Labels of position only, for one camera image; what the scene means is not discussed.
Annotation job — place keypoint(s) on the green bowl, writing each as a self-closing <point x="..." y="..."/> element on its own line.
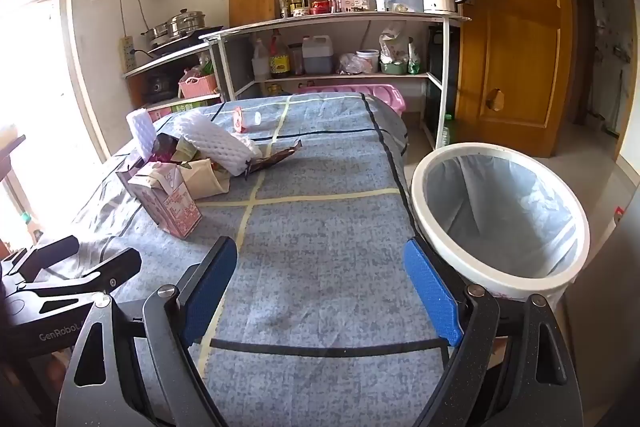
<point x="392" y="68"/>

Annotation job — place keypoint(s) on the steel steamer pot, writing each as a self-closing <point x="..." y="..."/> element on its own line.
<point x="182" y="24"/>

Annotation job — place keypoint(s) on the black rice cooker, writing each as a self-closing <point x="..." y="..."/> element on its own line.
<point x="160" y="88"/>

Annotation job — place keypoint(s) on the low wooden shelf unit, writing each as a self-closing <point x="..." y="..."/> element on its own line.
<point x="170" y="59"/>

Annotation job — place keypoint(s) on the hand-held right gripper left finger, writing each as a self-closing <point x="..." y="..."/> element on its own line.
<point x="210" y="287"/>

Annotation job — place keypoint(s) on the wall power strip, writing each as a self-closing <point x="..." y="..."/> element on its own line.
<point x="127" y="54"/>

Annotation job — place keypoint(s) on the brown coffee wrapper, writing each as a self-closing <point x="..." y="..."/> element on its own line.
<point x="275" y="159"/>

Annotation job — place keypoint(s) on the white shelf rack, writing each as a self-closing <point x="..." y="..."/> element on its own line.
<point x="325" y="23"/>

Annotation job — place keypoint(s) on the beige paper bag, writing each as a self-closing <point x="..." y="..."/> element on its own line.
<point x="205" y="179"/>

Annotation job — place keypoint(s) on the small seasoning bottle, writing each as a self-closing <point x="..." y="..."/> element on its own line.
<point x="284" y="4"/>

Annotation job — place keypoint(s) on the large white foam sheet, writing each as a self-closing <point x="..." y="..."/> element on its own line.
<point x="215" y="142"/>

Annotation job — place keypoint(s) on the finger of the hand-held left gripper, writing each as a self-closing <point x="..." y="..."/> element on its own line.
<point x="120" y="264"/>
<point x="50" y="252"/>

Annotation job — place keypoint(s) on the small white foam sheet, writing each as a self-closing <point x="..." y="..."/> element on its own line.
<point x="141" y="132"/>

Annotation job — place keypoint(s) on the pink plastic basket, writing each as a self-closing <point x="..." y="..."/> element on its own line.
<point x="200" y="87"/>

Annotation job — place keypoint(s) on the pink milk carton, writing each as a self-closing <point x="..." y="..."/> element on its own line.
<point x="170" y="202"/>

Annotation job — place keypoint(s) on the white round tub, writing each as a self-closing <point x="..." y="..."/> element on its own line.
<point x="367" y="61"/>

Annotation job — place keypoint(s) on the white printed food bag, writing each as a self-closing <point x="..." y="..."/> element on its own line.
<point x="392" y="47"/>

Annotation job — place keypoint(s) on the green food packet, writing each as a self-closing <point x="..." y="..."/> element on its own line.
<point x="415" y="57"/>

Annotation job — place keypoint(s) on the crumpled clear plastic bag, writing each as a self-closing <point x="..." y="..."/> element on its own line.
<point x="350" y="64"/>

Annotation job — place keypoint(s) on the cooking oil bottle yellow label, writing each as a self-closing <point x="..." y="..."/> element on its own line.
<point x="280" y="62"/>

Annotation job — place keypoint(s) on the pink knife holder box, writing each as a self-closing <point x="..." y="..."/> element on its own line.
<point x="355" y="3"/>

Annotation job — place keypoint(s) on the clear cup with red lid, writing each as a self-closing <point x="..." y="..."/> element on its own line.
<point x="239" y="119"/>

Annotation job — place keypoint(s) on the wooden door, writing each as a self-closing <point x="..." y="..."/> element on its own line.
<point x="515" y="57"/>

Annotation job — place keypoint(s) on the white round trash bin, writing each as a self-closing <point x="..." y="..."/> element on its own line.
<point x="500" y="279"/>

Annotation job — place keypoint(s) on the maroon snack wrapper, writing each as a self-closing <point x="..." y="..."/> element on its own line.
<point x="162" y="147"/>

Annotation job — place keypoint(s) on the pink lidded storage box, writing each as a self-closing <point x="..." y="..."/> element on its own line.
<point x="370" y="91"/>

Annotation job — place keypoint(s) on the black induction cooker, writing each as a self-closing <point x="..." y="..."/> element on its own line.
<point x="185" y="43"/>

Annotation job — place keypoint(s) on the green label carton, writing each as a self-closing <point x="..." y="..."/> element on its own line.
<point x="190" y="106"/>

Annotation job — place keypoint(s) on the white plastic bottle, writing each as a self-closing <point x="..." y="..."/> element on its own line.
<point x="260" y="64"/>

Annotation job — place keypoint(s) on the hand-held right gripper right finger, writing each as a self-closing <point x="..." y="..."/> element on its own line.
<point x="430" y="287"/>

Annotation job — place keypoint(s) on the blue-grey checked blanket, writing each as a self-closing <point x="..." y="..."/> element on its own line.
<point x="325" y="232"/>

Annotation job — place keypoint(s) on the jerrycan with dark liquid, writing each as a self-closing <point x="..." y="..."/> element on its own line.
<point x="317" y="59"/>

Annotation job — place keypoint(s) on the translucent bin liner bag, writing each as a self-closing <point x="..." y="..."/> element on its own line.
<point x="500" y="207"/>

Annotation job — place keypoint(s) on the green plastic bottle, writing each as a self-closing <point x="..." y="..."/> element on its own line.
<point x="446" y="132"/>

